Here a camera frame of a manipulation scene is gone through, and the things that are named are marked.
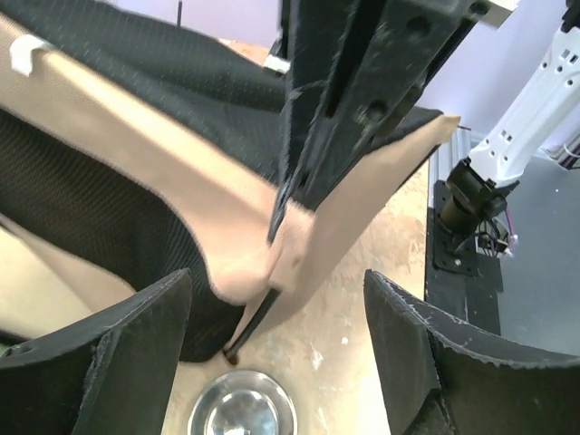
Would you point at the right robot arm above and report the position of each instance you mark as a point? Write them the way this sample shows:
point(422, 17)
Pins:
point(479, 184)

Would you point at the aluminium frame rail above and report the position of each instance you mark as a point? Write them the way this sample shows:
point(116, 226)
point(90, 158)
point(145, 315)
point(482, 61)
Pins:
point(448, 154)

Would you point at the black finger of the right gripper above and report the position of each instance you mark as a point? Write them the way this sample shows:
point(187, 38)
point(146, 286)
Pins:
point(356, 68)

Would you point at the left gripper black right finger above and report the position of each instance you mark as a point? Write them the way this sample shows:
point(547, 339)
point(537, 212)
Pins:
point(442, 375)

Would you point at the black tent pole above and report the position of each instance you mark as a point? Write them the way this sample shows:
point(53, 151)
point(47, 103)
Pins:
point(231, 353)

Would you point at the beige and black pet tent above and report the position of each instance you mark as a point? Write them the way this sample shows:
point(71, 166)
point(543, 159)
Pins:
point(132, 148)

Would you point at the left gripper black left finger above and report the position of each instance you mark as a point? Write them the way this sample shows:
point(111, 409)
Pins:
point(109, 373)

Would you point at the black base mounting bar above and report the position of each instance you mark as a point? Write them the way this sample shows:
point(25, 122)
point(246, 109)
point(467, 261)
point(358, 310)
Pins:
point(466, 285)

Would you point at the stainless steel pet bowl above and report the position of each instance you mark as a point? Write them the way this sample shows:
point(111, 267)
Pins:
point(244, 402)

